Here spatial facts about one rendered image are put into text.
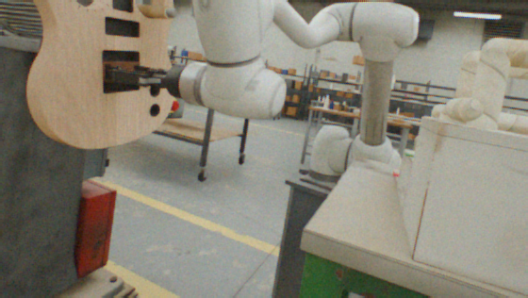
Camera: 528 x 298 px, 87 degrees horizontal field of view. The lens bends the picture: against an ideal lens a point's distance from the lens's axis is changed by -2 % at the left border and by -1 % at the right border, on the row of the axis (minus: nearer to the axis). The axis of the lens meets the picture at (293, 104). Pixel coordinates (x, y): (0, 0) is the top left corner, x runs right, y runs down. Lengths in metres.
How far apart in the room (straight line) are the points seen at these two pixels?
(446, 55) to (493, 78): 11.49
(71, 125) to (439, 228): 0.69
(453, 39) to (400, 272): 11.73
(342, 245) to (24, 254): 1.03
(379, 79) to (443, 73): 10.78
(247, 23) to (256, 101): 0.13
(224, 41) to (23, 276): 1.02
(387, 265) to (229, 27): 0.40
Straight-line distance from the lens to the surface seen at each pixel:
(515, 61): 0.41
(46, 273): 1.32
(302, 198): 1.32
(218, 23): 0.47
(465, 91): 0.47
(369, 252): 0.40
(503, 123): 0.57
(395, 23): 0.92
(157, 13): 0.82
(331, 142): 1.27
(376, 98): 1.06
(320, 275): 0.44
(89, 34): 0.74
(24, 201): 1.15
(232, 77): 0.50
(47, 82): 0.70
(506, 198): 0.40
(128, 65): 0.80
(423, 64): 11.73
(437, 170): 0.38
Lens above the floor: 1.11
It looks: 3 degrees down
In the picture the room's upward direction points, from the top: 10 degrees clockwise
